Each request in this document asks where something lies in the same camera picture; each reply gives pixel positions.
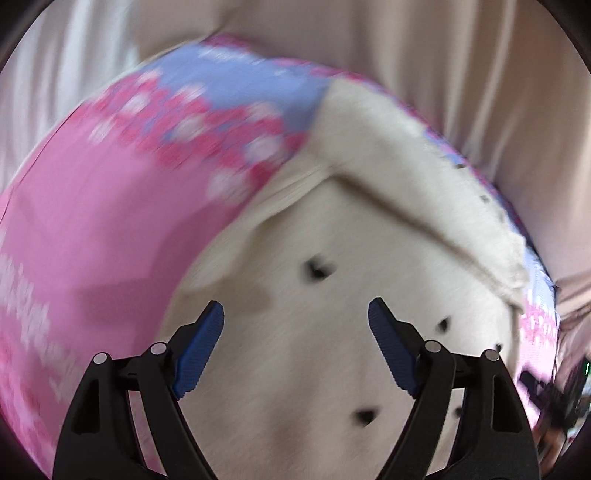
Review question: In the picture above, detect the pink blue floral bedsheet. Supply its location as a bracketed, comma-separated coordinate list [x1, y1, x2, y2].
[1, 38, 557, 472]

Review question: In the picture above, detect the white pleated curtain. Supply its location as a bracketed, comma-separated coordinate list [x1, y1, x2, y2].
[1, 1, 141, 188]

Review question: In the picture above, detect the cream knit sweater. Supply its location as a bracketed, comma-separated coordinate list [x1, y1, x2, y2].
[143, 79, 527, 479]

